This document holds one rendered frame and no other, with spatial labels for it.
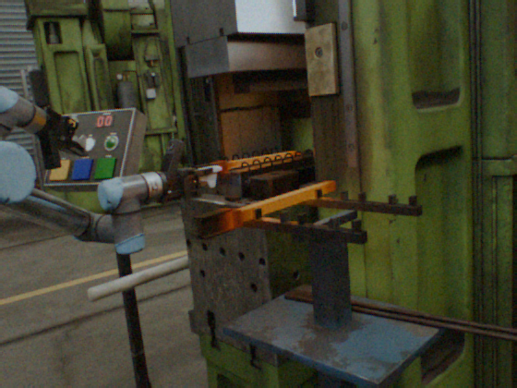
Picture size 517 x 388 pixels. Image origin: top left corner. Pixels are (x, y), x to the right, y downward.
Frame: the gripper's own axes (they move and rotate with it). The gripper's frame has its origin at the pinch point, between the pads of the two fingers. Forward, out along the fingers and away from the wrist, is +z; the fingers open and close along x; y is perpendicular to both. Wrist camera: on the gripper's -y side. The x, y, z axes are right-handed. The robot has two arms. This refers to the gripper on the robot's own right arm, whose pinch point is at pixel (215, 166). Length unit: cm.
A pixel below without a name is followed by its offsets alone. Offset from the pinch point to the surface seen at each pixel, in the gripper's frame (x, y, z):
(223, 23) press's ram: 7.2, -38.7, 2.1
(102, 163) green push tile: -45.2, -1.8, -13.4
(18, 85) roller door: -766, -84, 189
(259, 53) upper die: 7.7, -31.0, 13.9
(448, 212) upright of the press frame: 43, 21, 54
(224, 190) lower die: -0.4, 7.6, 2.6
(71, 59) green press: -457, -87, 155
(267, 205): 38.2, 4.9, -16.2
